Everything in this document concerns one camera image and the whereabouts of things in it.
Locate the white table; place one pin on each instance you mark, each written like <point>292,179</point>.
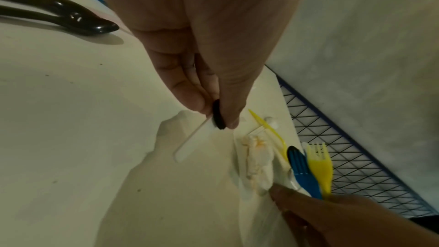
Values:
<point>68,105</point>

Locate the white tissue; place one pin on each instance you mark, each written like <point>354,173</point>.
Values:
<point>257,156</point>

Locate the crumpled white napkin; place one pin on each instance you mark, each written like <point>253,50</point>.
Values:
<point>260,213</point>

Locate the person's right hand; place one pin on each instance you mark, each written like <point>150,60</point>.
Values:
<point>343,221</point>

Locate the person's left hand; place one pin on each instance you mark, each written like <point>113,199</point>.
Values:
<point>212,23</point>

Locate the white plastic knife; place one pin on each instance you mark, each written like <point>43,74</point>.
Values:
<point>192,143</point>

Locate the black plastic spoon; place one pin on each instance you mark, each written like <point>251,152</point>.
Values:
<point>99,26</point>
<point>20,12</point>

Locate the yellow plastic fork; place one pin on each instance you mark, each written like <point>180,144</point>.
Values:
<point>271,132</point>
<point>320,164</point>

